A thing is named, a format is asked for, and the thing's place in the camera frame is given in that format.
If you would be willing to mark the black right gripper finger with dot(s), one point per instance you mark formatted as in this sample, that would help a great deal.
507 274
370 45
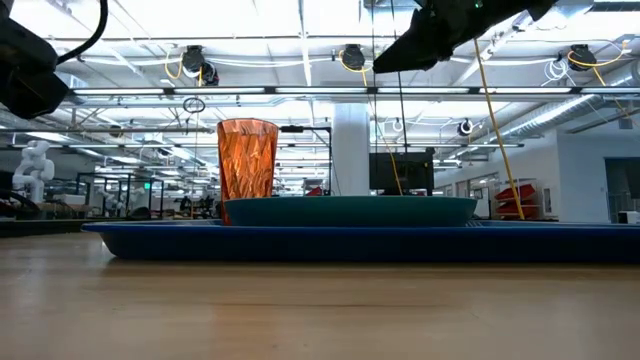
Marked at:
420 50

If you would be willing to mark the teal plate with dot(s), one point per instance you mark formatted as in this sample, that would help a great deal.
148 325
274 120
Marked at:
350 212

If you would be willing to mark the orange faceted plastic cup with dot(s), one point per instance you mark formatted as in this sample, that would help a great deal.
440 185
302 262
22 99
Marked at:
247 160

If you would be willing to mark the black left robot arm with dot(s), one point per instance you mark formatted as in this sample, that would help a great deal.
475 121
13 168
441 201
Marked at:
25 75

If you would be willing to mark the blue tray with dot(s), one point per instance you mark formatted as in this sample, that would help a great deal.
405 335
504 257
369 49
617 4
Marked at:
350 245

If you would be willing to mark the white pillar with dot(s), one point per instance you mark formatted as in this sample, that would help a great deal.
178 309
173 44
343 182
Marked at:
350 150

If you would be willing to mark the black monitor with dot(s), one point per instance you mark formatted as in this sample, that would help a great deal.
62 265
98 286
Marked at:
415 172

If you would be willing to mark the long ceiling light bar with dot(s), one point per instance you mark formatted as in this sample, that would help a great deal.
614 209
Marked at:
300 90

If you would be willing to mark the shelf with red bins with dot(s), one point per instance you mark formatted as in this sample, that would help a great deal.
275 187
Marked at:
522 192

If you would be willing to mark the red crate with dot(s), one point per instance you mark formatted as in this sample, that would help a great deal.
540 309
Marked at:
315 191

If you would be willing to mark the small white box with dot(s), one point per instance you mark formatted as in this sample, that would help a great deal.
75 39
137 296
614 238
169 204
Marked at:
629 215

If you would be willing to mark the silver ventilation duct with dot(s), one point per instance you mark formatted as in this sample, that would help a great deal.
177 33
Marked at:
75 82
565 110

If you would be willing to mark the black metal frame station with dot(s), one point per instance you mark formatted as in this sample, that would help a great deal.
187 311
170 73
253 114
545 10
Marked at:
329 160

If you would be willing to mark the black workbench frame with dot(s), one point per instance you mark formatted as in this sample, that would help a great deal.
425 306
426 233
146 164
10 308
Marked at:
127 187

